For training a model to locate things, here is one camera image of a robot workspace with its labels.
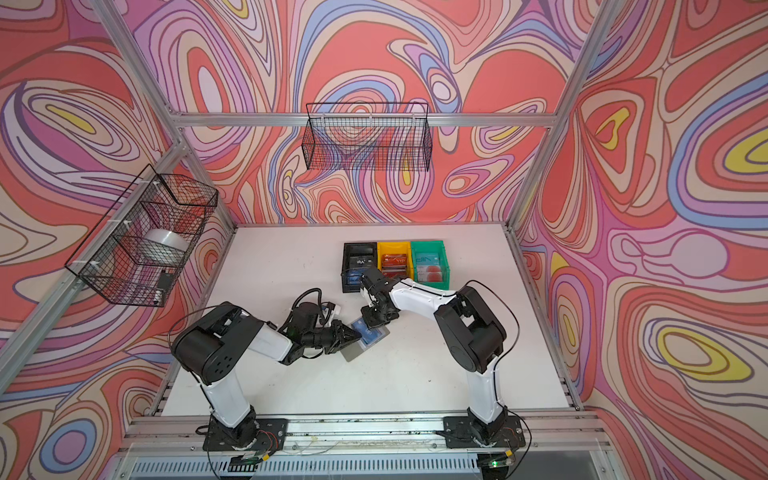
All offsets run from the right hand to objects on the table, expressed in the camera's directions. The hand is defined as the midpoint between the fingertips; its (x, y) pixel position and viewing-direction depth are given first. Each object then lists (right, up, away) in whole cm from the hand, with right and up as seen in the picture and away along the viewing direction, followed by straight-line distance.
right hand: (376, 328), depth 92 cm
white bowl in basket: (-51, +26, -21) cm, 61 cm away
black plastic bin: (-8, +21, +15) cm, 27 cm away
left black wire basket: (-57, +24, -20) cm, 65 cm away
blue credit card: (-2, -2, -3) cm, 4 cm away
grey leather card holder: (-5, -5, -4) cm, 8 cm away
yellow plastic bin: (+7, +26, +16) cm, 31 cm away
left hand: (-4, -1, -4) cm, 6 cm away
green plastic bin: (+20, +26, +13) cm, 35 cm away
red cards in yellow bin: (+6, +19, +13) cm, 24 cm away
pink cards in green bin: (+18, +19, +13) cm, 29 cm away
